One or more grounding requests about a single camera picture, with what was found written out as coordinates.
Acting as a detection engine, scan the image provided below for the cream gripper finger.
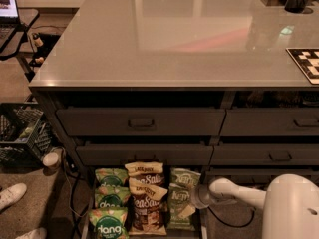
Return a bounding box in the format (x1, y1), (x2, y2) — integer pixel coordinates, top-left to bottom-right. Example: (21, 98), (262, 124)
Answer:
(178, 204), (195, 218)

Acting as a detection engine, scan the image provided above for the green jalapeno kettle chip bag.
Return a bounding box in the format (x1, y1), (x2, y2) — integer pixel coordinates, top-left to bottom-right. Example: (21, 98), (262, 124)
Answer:
(167, 183), (195, 231)

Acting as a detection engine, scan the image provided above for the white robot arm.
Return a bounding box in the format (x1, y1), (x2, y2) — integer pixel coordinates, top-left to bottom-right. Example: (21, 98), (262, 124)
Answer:
(188, 174), (319, 239)

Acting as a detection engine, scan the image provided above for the rear green kettle chip bag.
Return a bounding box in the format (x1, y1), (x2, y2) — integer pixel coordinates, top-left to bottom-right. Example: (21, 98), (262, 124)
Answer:
(170, 168), (201, 188)

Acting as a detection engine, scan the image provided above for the front brown sea salt bag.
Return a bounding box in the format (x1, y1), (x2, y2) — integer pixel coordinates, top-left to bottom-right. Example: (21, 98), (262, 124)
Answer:
(129, 178), (168, 235)

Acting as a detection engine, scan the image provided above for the brown sea salt bag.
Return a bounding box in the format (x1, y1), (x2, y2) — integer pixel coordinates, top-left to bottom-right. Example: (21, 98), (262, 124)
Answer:
(125, 161), (165, 186)
(129, 178), (168, 235)

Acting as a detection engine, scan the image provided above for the rear brown sea salt bag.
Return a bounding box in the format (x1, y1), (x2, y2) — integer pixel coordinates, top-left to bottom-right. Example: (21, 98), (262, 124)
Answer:
(125, 161), (165, 186)

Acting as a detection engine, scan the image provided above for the middle right dark drawer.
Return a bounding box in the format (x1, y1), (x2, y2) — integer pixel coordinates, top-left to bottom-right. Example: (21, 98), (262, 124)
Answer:
(210, 144), (319, 166)

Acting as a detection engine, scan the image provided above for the front green dang bag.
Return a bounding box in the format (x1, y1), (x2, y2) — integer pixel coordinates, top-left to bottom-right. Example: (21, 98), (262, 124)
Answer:
(89, 207), (129, 239)

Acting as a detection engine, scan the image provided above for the green dang bag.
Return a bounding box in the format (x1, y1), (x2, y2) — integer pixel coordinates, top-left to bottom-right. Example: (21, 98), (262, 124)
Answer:
(95, 186), (131, 208)
(95, 168), (129, 186)
(89, 207), (129, 239)

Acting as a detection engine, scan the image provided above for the middle green dang bag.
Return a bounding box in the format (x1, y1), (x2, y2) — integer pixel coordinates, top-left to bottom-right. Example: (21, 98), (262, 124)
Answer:
(95, 186), (131, 208)

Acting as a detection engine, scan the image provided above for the rear green dang bag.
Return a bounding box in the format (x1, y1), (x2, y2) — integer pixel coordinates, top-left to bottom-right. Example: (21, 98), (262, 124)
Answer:
(95, 168), (129, 186)

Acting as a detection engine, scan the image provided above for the top left dark drawer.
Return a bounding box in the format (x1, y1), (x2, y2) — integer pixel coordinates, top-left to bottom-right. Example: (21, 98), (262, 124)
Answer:
(56, 108), (225, 136)

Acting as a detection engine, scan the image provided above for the top right dark drawer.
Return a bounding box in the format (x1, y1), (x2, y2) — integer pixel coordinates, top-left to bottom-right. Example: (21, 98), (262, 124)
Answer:
(221, 108), (319, 137)

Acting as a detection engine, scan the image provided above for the open bottom left drawer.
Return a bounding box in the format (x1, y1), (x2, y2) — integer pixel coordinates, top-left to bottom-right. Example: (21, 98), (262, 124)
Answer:
(81, 167), (203, 239)

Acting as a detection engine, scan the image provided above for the middle left dark drawer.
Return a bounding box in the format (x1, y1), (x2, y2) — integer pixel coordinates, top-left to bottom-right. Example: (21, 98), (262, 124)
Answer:
(77, 144), (213, 166)

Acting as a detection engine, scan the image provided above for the dark counter cabinet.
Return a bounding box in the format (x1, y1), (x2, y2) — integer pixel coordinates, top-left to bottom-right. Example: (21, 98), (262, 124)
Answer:
(30, 0), (319, 180)

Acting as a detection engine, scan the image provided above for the white paper cup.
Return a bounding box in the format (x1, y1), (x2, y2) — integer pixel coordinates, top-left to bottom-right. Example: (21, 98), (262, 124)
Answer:
(43, 152), (60, 169)

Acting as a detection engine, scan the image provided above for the white shoe lower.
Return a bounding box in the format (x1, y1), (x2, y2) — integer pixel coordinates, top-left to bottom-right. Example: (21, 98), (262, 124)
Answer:
(15, 227), (47, 239)

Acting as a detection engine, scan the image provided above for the black plastic crate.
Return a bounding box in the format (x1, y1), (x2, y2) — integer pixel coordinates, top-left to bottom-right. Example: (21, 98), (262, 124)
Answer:
(0, 103), (53, 167)

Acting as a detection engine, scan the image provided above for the checkered marker board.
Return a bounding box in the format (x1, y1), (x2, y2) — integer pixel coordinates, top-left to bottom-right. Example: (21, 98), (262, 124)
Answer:
(286, 48), (319, 85)

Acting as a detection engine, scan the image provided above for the black laptop stand table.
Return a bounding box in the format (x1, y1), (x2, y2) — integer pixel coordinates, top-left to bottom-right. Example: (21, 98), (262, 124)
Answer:
(0, 9), (40, 81)

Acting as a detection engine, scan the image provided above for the open laptop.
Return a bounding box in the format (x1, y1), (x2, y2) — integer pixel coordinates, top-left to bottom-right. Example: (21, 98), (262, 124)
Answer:
(0, 0), (20, 52)

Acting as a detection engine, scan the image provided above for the black power cable right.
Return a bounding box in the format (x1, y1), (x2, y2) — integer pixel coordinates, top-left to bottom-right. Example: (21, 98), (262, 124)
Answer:
(207, 206), (257, 229)

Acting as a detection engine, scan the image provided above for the black power cable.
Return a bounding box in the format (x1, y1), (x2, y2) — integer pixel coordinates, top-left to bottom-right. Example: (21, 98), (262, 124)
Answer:
(61, 149), (90, 239)
(207, 206), (257, 229)

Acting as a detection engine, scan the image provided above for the black power cable left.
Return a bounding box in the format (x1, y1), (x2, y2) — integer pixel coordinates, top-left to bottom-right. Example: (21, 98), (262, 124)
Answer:
(61, 149), (90, 239)

